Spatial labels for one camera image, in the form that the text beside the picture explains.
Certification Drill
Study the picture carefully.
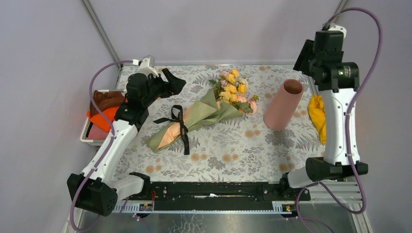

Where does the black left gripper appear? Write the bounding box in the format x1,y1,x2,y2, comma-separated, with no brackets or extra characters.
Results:
141,68,186,108

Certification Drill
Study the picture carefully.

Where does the black ribbon gold lettering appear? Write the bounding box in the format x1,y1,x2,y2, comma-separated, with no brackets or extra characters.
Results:
154,105,190,155

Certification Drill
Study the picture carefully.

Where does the green peach wrapping paper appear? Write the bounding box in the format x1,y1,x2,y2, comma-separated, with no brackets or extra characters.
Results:
147,89,242,152

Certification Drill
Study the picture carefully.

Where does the yellow pink flower bunch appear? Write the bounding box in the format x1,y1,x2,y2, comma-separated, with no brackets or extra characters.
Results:
209,68,259,114

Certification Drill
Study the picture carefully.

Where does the pink cylindrical vase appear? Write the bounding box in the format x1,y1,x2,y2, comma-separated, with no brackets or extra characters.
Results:
263,79,304,131

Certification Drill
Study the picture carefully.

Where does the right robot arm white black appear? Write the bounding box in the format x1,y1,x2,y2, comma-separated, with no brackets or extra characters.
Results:
278,26,368,200

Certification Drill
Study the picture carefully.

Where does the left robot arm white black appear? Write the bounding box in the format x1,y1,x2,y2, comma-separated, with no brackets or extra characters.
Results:
67,68,186,216

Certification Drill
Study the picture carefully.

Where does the yellow cloth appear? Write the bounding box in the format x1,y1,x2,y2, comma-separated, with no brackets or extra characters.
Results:
308,94,326,145

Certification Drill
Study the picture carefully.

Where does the floral patterned table mat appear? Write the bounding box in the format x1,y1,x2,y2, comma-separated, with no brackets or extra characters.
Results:
113,65,325,182

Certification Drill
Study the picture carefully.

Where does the brown cloth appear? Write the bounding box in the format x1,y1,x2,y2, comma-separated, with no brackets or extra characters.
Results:
92,90,125,118

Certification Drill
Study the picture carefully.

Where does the orange cloth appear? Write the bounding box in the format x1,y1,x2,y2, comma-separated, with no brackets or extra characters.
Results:
87,103,115,132

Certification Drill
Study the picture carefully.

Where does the pink cloth in basket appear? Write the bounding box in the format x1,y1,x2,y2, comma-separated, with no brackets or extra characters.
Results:
86,125,108,140

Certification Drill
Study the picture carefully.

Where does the white plastic basket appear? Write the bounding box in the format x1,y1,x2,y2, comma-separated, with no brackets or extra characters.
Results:
80,89,126,146

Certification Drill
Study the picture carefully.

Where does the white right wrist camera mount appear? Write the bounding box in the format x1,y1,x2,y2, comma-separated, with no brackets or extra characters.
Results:
328,23,347,39

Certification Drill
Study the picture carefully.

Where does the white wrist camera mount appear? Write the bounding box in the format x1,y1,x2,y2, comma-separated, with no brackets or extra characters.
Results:
328,23,347,39
132,55,159,77

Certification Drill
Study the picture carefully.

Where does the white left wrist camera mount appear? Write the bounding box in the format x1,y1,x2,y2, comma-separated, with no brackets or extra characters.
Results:
132,55,159,77

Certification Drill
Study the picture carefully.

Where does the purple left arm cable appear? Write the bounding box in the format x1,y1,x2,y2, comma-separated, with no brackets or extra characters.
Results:
69,60,139,233

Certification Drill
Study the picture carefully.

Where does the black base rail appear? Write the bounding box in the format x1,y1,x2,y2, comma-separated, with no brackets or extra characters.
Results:
120,182,311,212

